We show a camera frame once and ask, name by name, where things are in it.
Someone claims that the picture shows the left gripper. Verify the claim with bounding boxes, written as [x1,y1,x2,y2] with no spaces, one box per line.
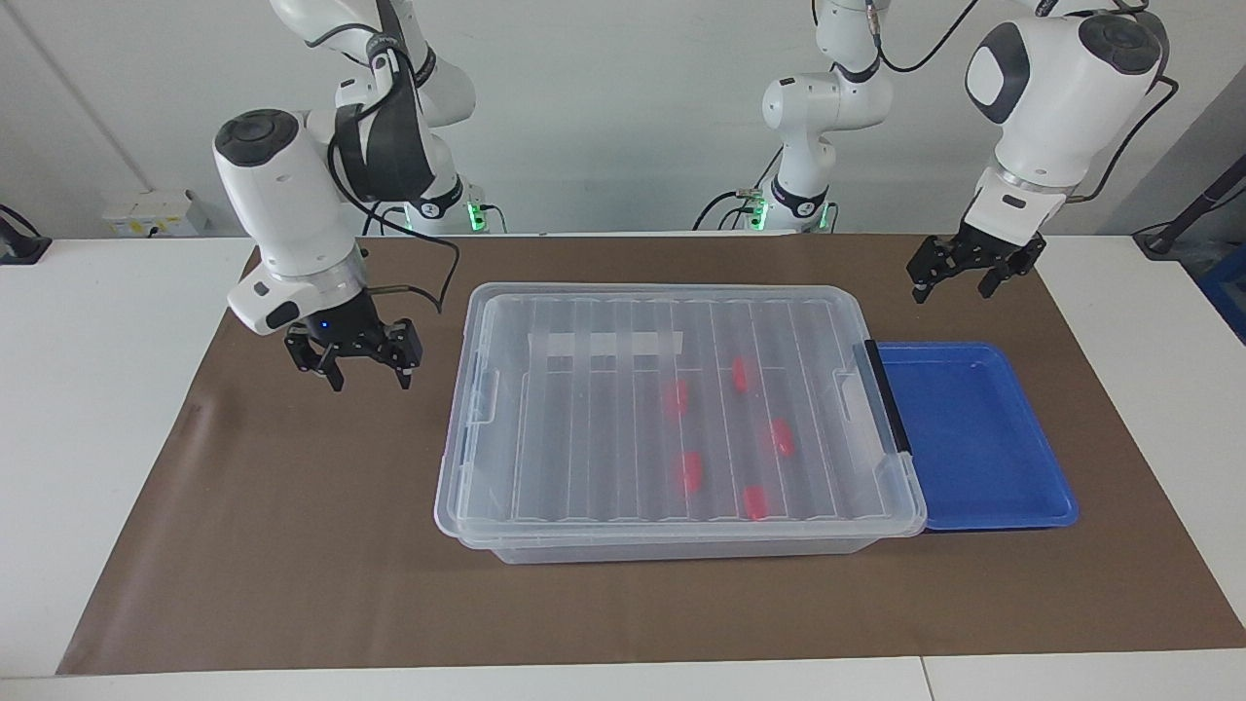
[906,219,1048,306]

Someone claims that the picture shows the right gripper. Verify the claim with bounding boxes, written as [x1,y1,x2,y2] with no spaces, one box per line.
[284,288,425,393]

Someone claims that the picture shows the clear plastic box lid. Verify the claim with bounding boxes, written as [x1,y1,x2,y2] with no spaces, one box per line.
[433,282,929,542]

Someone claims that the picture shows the clear plastic storage box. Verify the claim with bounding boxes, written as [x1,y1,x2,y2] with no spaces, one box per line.
[456,526,882,567]

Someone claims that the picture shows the blue plastic tray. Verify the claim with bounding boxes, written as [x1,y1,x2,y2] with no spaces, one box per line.
[874,341,1081,533]

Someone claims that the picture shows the black stand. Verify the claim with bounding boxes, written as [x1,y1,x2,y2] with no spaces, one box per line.
[0,203,53,266]
[1132,156,1246,257]

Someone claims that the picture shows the blue crate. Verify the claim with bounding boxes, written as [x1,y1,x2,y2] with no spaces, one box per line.
[1195,243,1246,344]

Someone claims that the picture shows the black cable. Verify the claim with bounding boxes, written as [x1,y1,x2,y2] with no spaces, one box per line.
[1069,76,1181,205]
[326,39,460,315]
[692,146,786,233]
[864,0,980,75]

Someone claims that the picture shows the white wall socket box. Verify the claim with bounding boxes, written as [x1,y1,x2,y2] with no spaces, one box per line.
[101,189,211,239]

